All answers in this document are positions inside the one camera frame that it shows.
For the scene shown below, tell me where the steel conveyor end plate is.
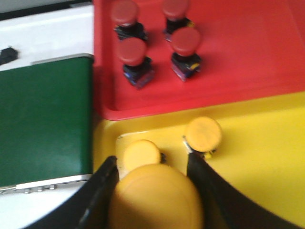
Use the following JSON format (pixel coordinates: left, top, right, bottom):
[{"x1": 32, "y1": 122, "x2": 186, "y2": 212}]
[{"x1": 0, "y1": 174, "x2": 92, "y2": 194}]

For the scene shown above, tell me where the yellow plastic tray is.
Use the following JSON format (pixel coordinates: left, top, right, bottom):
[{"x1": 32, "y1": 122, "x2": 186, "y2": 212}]
[{"x1": 93, "y1": 92, "x2": 305, "y2": 228}]

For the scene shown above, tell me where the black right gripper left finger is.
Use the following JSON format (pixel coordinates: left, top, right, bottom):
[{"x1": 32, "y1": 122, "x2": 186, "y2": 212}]
[{"x1": 26, "y1": 156, "x2": 119, "y2": 229}]

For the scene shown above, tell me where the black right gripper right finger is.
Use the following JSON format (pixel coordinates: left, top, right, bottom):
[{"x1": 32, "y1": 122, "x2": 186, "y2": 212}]
[{"x1": 187, "y1": 153, "x2": 300, "y2": 229}]

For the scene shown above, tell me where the red mushroom push button switch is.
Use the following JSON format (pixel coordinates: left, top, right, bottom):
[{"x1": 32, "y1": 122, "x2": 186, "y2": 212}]
[{"x1": 111, "y1": 0, "x2": 148, "y2": 41}]

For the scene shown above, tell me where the green conveyor belt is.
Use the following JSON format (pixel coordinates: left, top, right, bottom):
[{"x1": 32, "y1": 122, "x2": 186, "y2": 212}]
[{"x1": 0, "y1": 54, "x2": 93, "y2": 187}]

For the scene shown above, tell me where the yellow mushroom push button switch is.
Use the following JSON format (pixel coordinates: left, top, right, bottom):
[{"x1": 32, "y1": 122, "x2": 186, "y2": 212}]
[{"x1": 122, "y1": 139, "x2": 166, "y2": 171}]

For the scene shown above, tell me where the red plastic tray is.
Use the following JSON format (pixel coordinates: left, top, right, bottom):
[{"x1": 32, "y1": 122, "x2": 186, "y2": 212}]
[{"x1": 93, "y1": 0, "x2": 305, "y2": 120}]

